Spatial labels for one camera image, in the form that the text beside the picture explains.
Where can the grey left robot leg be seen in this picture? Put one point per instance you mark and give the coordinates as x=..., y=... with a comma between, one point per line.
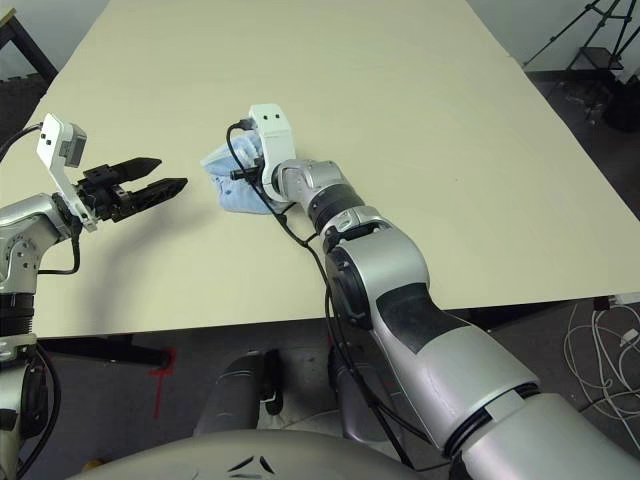
x=230, y=395

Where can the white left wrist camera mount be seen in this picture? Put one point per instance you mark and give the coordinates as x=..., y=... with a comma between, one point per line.
x=55, y=150

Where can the grey robot torso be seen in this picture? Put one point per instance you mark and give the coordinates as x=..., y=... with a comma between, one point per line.
x=240, y=452

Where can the grey right robot leg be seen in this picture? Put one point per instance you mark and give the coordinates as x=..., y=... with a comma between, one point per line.
x=355, y=405

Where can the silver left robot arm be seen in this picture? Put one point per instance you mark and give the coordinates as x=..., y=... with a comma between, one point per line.
x=25, y=235

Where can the red floor tape mark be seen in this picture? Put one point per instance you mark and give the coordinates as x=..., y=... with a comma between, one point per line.
x=161, y=385

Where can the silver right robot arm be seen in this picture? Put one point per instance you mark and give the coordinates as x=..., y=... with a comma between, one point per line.
x=400, y=280

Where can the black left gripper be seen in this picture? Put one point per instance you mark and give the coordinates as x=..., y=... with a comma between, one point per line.
x=102, y=195

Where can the black step stool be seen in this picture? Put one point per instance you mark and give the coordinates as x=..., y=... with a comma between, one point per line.
x=595, y=60

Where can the black tripod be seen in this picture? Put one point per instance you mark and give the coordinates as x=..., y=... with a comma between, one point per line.
x=600, y=20

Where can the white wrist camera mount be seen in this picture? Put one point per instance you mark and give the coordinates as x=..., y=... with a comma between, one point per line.
x=55, y=150
x=275, y=135

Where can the black foam floor mat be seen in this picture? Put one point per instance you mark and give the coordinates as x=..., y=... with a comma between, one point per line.
x=20, y=110

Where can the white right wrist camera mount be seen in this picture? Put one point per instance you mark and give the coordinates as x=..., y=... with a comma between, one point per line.
x=275, y=135

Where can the grey robot leg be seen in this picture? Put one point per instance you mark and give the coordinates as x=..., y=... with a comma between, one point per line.
x=355, y=405
x=230, y=395

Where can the black table foot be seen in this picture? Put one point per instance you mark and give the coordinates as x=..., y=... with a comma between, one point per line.
x=115, y=352

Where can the wooden side table black frame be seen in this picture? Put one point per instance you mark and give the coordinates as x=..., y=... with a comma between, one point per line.
x=25, y=45

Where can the light blue fleece rag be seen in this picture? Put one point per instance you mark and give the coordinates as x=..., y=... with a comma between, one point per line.
x=235, y=197

